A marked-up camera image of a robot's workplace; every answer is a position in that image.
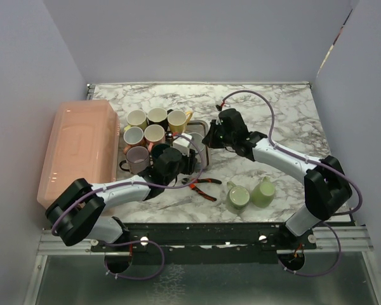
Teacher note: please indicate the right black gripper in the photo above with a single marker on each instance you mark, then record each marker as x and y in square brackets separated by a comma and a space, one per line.
[212, 142]

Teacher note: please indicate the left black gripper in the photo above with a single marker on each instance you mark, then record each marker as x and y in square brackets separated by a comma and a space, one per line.
[189, 162]

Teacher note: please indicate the yellow mug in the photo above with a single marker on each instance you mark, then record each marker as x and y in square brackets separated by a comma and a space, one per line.
[178, 120]

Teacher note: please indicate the light pink mug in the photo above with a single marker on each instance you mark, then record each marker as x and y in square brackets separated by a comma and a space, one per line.
[154, 135]

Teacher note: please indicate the lilac wavy-pattern mug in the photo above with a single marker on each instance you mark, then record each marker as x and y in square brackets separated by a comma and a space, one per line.
[137, 160]

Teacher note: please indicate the black glossy mug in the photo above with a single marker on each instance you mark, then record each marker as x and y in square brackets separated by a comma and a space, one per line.
[158, 116]

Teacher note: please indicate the salmon pink mug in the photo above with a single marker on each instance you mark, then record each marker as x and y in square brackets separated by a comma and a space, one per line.
[133, 137]

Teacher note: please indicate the pale green mug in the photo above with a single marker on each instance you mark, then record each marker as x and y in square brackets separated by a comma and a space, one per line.
[237, 196]

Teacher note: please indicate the yellow-green faceted mug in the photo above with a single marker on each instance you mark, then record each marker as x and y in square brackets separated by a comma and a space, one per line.
[136, 118]

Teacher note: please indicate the blue mug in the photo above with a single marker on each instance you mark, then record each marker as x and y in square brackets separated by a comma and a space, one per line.
[197, 140]

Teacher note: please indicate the dark teal mug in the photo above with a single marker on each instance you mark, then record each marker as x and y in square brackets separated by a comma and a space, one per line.
[158, 152]

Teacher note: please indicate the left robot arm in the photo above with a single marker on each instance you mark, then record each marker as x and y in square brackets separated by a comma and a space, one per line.
[76, 214]

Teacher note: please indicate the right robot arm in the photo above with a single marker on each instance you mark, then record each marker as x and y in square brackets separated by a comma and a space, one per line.
[325, 189]

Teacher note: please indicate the silver metal tray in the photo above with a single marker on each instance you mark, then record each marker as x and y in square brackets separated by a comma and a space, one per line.
[198, 126]

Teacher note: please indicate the orange black pliers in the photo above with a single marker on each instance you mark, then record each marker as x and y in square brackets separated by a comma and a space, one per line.
[204, 187]

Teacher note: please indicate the pink plastic storage box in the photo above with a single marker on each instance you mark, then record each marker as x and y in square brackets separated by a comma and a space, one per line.
[83, 144]

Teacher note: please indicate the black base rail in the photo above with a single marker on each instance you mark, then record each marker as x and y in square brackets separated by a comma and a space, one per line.
[181, 243]

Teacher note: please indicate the aluminium frame rail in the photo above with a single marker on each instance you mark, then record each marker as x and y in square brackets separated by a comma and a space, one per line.
[352, 239]

